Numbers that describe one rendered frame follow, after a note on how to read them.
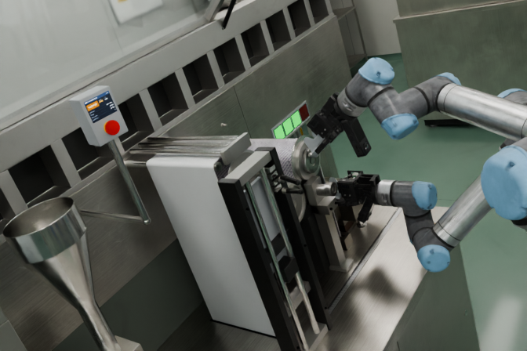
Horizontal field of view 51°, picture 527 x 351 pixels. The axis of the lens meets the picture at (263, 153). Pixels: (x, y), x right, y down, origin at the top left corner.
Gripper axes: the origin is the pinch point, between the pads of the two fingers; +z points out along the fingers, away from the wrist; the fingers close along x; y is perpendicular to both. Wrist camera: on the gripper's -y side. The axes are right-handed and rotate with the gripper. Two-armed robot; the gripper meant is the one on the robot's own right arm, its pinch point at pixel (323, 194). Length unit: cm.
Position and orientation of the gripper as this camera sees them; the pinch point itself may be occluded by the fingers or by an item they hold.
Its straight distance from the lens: 174.2
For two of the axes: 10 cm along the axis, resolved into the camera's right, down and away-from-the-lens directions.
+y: -2.9, -8.8, -3.8
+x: -5.5, 4.8, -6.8
